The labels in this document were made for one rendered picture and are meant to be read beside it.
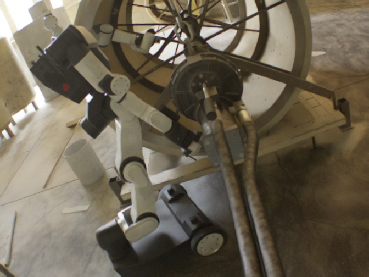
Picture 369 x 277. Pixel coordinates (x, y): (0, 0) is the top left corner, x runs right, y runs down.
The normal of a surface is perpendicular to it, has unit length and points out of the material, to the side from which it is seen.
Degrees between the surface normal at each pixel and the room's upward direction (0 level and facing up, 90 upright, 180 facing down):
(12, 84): 90
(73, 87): 88
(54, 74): 88
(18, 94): 90
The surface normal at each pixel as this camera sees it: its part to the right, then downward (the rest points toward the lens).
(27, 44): 0.04, 0.50
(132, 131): 0.32, 0.70
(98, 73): 0.47, 0.27
